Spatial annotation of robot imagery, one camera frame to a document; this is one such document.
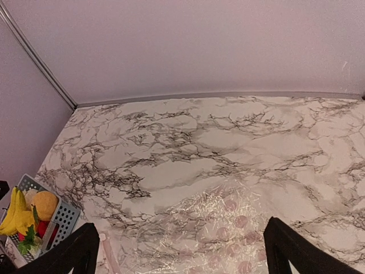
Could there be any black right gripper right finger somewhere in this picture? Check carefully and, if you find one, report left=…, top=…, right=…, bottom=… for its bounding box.
left=263, top=217, right=359, bottom=274

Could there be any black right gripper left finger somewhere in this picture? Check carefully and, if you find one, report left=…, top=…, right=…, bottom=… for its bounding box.
left=14, top=223, right=100, bottom=274

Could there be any red fake apple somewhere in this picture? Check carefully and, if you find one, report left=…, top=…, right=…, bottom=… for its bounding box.
left=18, top=233, right=26, bottom=242
left=38, top=221, right=49, bottom=239

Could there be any yellow fake fruit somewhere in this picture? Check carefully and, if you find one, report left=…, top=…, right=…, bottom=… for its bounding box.
left=31, top=191, right=59, bottom=221

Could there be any clear zip top bag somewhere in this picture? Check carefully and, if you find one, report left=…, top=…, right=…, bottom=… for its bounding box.
left=99, top=180, right=268, bottom=273

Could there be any yellow fake banana bunch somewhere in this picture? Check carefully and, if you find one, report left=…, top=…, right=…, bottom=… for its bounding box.
left=1, top=187, right=35, bottom=236

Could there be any white fake radish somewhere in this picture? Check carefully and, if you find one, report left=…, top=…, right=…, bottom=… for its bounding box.
left=29, top=236, right=43, bottom=257

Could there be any light blue plastic basket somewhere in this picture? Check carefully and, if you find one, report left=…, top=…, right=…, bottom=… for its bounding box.
left=1, top=174, right=80, bottom=263

